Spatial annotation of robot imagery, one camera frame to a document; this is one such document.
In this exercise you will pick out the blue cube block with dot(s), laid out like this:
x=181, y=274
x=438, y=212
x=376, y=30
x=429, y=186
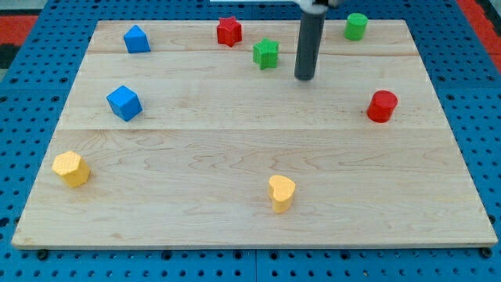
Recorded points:
x=124, y=103

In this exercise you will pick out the red star block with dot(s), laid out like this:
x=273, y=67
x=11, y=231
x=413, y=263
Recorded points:
x=229, y=31

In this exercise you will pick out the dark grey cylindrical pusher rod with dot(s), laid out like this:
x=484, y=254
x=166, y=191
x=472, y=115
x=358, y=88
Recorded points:
x=309, y=39

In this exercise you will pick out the red cylinder block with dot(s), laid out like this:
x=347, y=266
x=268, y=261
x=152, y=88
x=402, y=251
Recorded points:
x=382, y=106

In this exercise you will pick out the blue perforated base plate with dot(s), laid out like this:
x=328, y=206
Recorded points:
x=459, y=46

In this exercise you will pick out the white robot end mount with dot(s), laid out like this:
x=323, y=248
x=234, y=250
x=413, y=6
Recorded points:
x=316, y=6

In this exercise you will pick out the yellow heart block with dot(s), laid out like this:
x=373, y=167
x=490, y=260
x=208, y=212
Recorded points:
x=281, y=193

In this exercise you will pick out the yellow hexagon block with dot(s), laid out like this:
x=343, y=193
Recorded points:
x=71, y=168

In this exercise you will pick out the green cylinder block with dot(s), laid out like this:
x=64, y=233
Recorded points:
x=355, y=26

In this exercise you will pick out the green star block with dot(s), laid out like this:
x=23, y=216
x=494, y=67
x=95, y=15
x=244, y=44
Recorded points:
x=265, y=53

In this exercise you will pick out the blue triangular prism block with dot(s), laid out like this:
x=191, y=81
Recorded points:
x=136, y=40

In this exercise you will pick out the light wooden board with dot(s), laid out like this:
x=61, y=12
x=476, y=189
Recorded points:
x=192, y=170

